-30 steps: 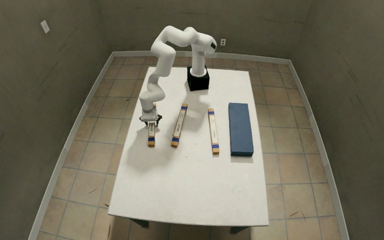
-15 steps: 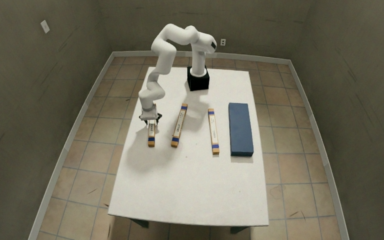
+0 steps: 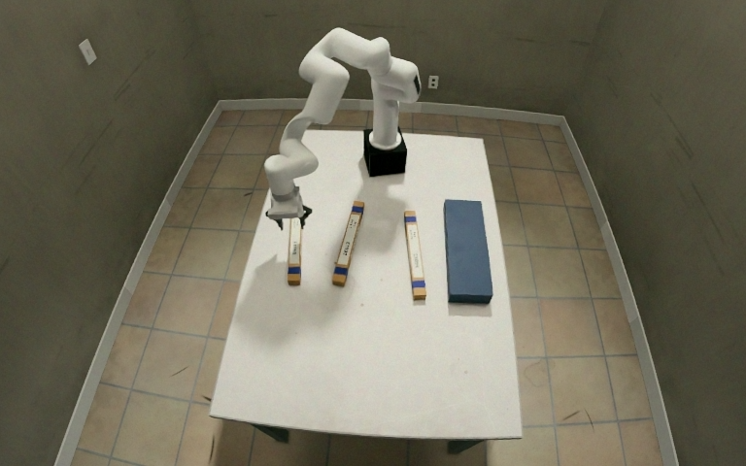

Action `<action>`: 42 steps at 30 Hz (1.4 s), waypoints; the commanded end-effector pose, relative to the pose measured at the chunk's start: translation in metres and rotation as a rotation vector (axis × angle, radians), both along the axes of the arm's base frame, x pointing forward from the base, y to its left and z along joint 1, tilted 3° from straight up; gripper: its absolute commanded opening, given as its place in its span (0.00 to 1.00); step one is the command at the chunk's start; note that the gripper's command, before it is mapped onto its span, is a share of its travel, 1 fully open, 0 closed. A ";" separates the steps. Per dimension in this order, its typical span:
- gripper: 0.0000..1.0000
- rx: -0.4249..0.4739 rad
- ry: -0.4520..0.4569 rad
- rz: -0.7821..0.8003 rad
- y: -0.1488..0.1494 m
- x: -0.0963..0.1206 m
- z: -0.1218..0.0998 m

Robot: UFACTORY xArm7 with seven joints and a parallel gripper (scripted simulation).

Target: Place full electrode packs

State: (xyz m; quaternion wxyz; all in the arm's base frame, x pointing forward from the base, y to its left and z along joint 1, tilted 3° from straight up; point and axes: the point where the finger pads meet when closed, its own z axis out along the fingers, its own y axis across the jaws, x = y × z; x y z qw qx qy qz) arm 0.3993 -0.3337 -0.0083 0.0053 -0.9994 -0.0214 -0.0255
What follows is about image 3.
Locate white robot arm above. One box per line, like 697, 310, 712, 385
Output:
264, 28, 421, 220

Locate tan welding electrode pack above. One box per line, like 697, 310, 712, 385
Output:
332, 201, 364, 286
288, 218, 303, 285
404, 211, 426, 300

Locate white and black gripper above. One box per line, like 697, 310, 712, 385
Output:
270, 191, 313, 231

